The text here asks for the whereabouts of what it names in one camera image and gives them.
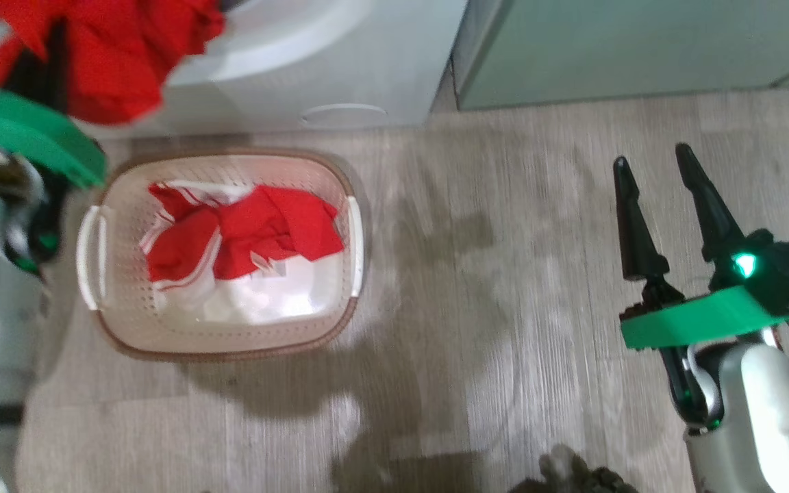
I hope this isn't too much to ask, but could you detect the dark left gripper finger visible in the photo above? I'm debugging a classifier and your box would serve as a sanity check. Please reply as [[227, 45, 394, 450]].
[[4, 58, 49, 103], [49, 19, 70, 110]]

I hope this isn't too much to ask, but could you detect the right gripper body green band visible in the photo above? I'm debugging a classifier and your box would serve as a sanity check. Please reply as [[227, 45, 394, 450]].
[[619, 284, 789, 350]]

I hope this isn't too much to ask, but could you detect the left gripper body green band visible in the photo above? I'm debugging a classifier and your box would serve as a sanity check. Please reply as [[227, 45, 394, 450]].
[[0, 91, 109, 191]]

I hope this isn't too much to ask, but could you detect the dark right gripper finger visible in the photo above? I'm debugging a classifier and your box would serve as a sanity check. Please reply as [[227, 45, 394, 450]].
[[612, 156, 671, 283], [674, 142, 748, 264]]

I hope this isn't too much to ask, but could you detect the plain red garment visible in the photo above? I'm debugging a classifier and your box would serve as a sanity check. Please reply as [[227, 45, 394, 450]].
[[0, 0, 225, 126]]

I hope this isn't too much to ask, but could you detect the red garment with white stripes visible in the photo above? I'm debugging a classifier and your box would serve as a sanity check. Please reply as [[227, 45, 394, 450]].
[[140, 181, 346, 292]]

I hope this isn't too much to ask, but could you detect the cream perforated laundry basket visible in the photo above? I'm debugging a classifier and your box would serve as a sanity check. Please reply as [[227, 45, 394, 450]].
[[76, 149, 368, 362]]

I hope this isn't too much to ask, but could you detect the white washing machine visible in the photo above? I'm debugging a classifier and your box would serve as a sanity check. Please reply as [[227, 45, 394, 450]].
[[0, 0, 469, 138]]

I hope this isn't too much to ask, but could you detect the pale green cabinet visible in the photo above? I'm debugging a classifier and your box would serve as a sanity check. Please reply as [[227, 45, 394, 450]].
[[451, 0, 789, 112]]

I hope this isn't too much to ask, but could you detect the round white filter cover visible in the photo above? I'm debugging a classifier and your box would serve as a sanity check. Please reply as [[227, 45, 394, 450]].
[[302, 103, 388, 129]]

